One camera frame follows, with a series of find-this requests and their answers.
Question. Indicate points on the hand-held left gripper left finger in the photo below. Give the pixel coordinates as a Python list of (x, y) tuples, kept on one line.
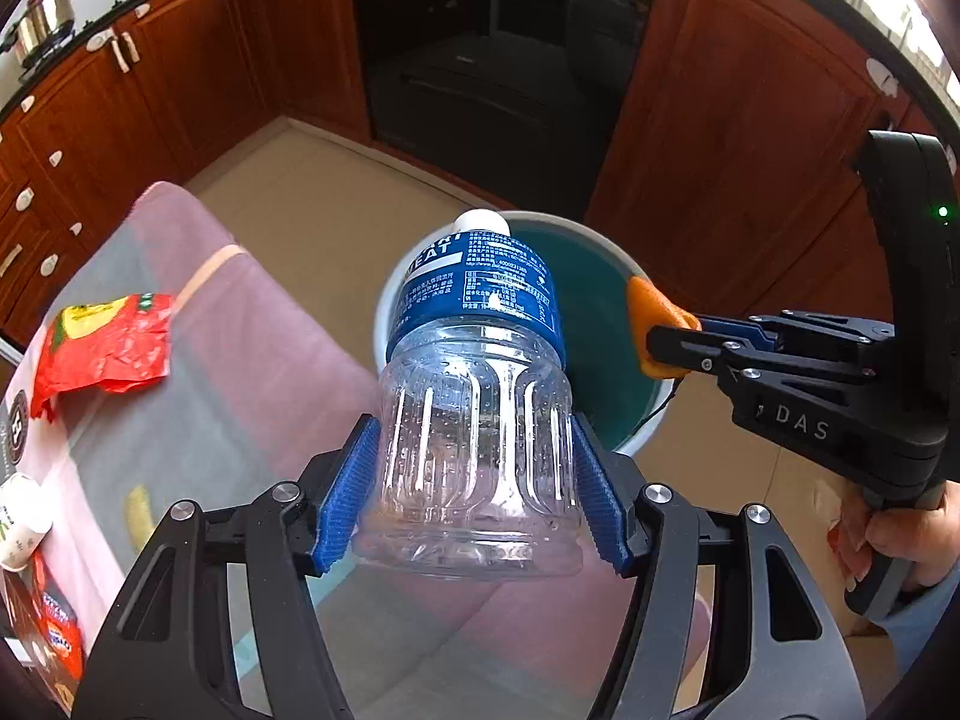
[(349, 495)]

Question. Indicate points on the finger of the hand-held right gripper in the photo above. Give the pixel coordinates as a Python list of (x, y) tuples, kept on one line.
[(690, 349), (731, 325)]

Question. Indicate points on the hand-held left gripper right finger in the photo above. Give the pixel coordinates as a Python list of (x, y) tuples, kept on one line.
[(596, 502)]

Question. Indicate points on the orange peel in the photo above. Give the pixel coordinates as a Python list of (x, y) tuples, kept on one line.
[(649, 315)]

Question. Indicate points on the teal plastic bin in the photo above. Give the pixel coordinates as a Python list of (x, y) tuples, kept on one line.
[(600, 270)]

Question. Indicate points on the clear plastic bottle blue label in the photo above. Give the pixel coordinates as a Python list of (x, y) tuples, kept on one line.
[(472, 427)]

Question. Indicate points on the red orange snack packet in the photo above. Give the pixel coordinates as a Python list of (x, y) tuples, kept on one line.
[(45, 637)]

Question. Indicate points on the person's right hand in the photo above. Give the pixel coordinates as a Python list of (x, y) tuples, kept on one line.
[(911, 540)]

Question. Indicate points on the small yellow scrap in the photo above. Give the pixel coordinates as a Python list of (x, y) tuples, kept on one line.
[(139, 517)]

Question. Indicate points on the wooden kitchen cabinets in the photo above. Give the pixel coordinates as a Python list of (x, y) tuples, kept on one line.
[(750, 90)]

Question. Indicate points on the red foil snack bag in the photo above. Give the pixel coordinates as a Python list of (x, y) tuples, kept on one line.
[(105, 345)]

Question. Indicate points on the black built-in oven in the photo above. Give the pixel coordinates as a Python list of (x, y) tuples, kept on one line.
[(487, 75)]

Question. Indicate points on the steel cooking pot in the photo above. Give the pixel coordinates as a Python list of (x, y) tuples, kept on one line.
[(45, 19)]

